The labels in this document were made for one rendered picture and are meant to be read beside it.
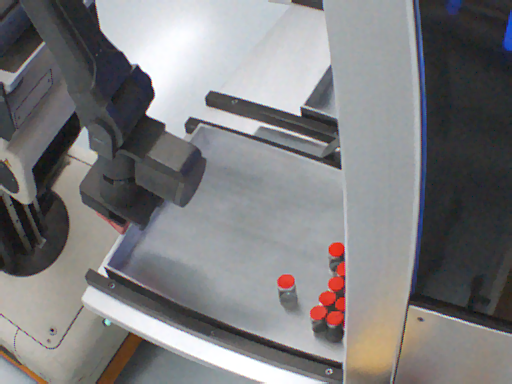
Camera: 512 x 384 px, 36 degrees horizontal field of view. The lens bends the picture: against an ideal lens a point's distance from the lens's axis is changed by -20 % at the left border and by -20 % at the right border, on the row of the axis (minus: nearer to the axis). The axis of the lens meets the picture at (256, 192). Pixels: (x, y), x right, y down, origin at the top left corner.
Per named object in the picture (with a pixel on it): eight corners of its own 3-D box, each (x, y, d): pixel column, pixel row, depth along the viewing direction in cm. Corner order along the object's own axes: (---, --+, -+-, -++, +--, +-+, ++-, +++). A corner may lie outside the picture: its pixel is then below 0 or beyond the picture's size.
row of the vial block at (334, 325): (400, 235, 118) (401, 213, 115) (338, 344, 109) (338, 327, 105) (386, 230, 119) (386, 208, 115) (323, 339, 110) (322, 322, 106)
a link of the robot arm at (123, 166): (114, 101, 102) (87, 137, 99) (162, 123, 100) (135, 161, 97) (113, 137, 107) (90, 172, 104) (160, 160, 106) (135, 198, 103)
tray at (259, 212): (426, 219, 119) (428, 203, 117) (341, 373, 106) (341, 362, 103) (203, 140, 132) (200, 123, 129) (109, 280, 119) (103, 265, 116)
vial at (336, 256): (348, 265, 116) (348, 244, 113) (341, 279, 115) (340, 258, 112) (333, 260, 117) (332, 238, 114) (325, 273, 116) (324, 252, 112)
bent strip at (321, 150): (354, 155, 127) (352, 126, 123) (346, 171, 126) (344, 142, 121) (260, 125, 132) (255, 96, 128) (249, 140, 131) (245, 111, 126)
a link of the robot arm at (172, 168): (129, 63, 97) (86, 120, 93) (218, 99, 95) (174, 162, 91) (129, 124, 107) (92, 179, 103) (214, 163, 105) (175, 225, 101)
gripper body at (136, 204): (142, 235, 108) (141, 199, 102) (78, 196, 110) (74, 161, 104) (169, 194, 111) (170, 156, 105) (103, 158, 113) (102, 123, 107)
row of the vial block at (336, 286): (386, 230, 119) (386, 208, 115) (322, 339, 110) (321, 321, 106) (371, 225, 120) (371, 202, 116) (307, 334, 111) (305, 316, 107)
